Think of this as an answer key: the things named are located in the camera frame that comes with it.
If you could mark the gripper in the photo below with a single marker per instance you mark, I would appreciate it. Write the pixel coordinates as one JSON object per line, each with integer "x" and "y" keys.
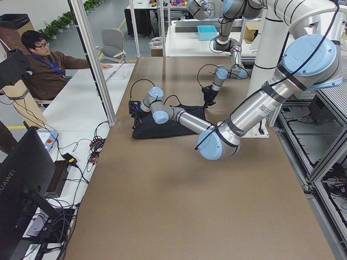
{"x": 209, "y": 95}
{"x": 137, "y": 114}

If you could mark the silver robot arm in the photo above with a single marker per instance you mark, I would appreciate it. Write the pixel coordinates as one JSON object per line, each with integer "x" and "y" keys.
{"x": 299, "y": 50}
{"x": 230, "y": 10}

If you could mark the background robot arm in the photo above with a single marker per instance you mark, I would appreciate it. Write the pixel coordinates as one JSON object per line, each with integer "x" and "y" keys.
{"x": 201, "y": 10}

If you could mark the grey orange usb hub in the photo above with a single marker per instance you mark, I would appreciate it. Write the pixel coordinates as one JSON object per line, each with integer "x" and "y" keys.
{"x": 95, "y": 149}

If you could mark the blue plastic bin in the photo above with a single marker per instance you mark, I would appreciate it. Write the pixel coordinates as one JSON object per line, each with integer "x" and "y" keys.
{"x": 206, "y": 32}

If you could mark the grey office chair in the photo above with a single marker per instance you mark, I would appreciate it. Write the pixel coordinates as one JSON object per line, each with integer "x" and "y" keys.
{"x": 113, "y": 44}

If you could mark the teach pendant with red button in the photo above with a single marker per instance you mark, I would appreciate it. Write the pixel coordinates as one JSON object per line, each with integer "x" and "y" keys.
{"x": 48, "y": 137}

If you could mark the seated man brown jacket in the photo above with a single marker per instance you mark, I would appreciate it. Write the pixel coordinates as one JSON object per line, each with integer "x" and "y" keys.
{"x": 49, "y": 67}

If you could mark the black huawei monitor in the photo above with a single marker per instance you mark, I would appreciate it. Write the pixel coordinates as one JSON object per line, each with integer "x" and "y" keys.
{"x": 25, "y": 176}

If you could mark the cardboard camera stand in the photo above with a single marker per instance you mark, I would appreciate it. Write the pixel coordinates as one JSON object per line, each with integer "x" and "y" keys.
{"x": 14, "y": 69}

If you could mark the aluminium cage frame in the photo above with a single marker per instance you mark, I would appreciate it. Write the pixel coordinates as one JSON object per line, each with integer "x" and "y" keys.
{"x": 86, "y": 38}

